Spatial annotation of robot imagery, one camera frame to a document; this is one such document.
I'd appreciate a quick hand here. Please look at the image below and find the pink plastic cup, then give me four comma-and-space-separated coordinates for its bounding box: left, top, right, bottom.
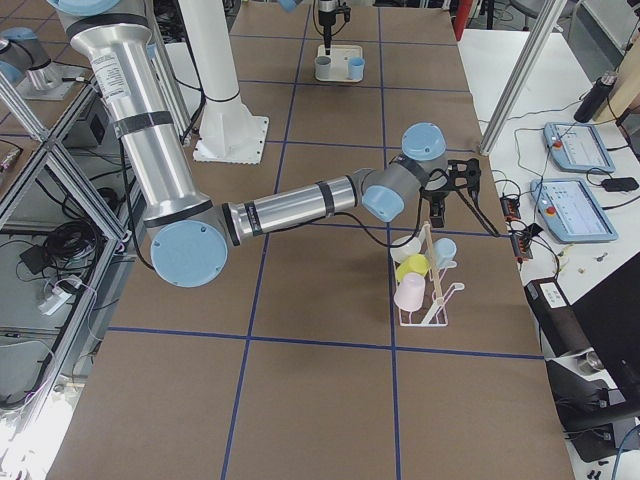
394, 273, 426, 313

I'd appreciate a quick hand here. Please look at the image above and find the aluminium frame post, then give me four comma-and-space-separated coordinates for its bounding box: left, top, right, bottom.
479, 0, 566, 156

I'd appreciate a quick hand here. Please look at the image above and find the teach pendant tablet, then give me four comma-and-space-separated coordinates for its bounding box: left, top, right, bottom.
543, 122, 615, 174
530, 178, 618, 244

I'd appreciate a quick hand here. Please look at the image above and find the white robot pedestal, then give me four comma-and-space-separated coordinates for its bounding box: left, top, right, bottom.
179, 0, 269, 164

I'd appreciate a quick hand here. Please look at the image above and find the near teach pendant tablet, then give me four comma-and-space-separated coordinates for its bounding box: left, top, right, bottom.
530, 178, 618, 244

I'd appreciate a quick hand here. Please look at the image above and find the yellow plastic cup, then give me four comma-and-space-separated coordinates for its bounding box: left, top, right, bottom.
395, 253, 430, 282

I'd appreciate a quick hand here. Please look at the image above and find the black label box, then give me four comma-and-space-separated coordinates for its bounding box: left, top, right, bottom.
524, 277, 591, 356

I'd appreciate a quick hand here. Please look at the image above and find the grey plastic cup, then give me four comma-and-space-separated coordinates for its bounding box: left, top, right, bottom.
314, 55, 332, 81

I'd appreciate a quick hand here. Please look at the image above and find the cream plastic tray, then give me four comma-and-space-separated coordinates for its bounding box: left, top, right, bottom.
316, 44, 365, 83

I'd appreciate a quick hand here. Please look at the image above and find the black water bottle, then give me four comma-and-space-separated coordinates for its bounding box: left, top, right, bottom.
573, 70, 618, 124

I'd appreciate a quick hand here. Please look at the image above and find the blue plastic cup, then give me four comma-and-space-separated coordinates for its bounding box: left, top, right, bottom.
347, 57, 366, 82
432, 238, 457, 269

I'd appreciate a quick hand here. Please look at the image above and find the white plastic cup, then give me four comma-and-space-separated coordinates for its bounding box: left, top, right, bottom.
390, 236, 422, 264

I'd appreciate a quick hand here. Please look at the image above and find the black monitor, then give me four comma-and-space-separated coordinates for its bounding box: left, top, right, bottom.
573, 256, 639, 399

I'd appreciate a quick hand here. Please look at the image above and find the far teach pendant tablet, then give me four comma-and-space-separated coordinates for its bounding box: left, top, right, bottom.
543, 122, 615, 174

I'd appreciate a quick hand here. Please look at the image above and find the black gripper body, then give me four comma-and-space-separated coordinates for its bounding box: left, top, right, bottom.
422, 158, 481, 203
316, 0, 351, 25

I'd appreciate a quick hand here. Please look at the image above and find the white wire cup rack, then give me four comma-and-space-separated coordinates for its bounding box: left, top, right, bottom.
391, 222, 465, 328

